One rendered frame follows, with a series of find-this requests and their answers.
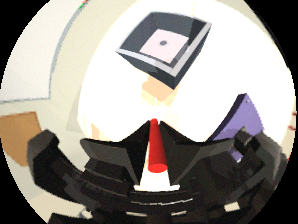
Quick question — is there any red tapered peg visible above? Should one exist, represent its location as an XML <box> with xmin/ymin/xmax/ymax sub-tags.
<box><xmin>148</xmin><ymin>119</ymin><xmax>168</xmax><ymax>173</ymax></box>

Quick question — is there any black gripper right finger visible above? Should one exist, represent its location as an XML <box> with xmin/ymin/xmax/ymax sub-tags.
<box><xmin>160</xmin><ymin>120</ymin><xmax>234</xmax><ymax>186</ymax></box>

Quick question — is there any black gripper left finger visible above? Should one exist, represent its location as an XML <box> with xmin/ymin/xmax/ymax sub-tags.
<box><xmin>80</xmin><ymin>120</ymin><xmax>150</xmax><ymax>186</ymax></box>

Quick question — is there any white square plate with hole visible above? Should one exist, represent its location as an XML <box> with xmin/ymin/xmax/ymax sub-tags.
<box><xmin>140</xmin><ymin>30</ymin><xmax>189</xmax><ymax>68</ymax></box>

